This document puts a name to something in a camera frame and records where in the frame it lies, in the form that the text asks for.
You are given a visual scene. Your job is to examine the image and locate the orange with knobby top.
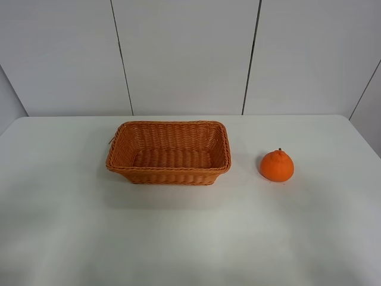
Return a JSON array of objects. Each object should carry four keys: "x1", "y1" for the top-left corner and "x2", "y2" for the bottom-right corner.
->
[{"x1": 259, "y1": 148, "x2": 295, "y2": 182}]

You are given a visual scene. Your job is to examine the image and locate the orange woven wicker basket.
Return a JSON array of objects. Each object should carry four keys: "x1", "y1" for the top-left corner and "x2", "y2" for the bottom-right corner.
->
[{"x1": 105, "y1": 121, "x2": 232, "y2": 185}]

